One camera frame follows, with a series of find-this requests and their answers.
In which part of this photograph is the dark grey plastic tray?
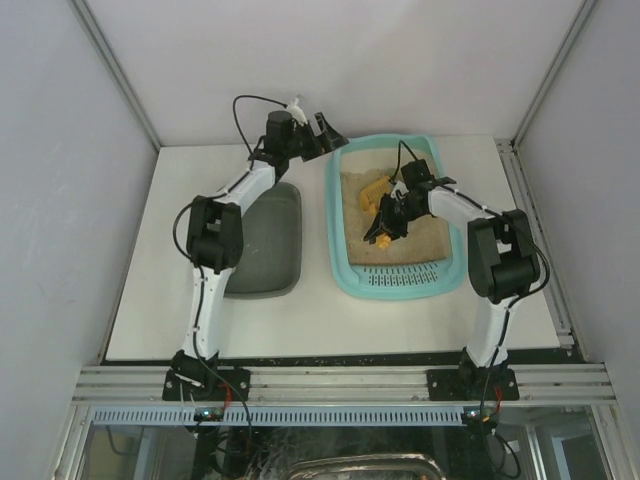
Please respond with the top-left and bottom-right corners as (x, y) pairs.
(225, 182), (302, 300)

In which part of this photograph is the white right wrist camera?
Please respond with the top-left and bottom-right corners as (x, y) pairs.
(390, 180), (408, 199)

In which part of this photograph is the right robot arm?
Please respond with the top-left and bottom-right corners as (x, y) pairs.
(363, 159), (547, 398)

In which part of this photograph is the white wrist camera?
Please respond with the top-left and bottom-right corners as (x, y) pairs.
(390, 180), (408, 199)
(285, 96), (308, 125)

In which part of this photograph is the black right camera cable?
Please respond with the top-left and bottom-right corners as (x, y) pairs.
(392, 140), (551, 401)

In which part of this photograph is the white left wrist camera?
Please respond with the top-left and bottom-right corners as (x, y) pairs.
(285, 96), (308, 125)

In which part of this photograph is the aluminium mounting rail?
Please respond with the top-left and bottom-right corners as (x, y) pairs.
(72, 364), (616, 406)

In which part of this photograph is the blue slotted cable duct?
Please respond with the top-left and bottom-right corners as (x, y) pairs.
(91, 405), (465, 428)

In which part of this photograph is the orange litter scoop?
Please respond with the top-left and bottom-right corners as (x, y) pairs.
(359, 175), (392, 249)

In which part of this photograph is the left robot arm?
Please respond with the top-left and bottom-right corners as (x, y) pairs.
(169, 107), (349, 396)

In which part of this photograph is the beige cat litter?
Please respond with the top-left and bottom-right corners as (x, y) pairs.
(340, 169), (451, 266)

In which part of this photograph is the teal litter box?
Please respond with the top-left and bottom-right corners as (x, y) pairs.
(325, 134), (467, 300)

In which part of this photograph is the metal bowl below table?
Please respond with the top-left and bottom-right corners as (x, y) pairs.
(280, 453), (447, 479)

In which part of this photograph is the black left camera cable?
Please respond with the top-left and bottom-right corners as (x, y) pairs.
(171, 94), (291, 261)

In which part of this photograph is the black camera cable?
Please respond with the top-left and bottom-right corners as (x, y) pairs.
(171, 94), (291, 261)
(392, 140), (551, 401)

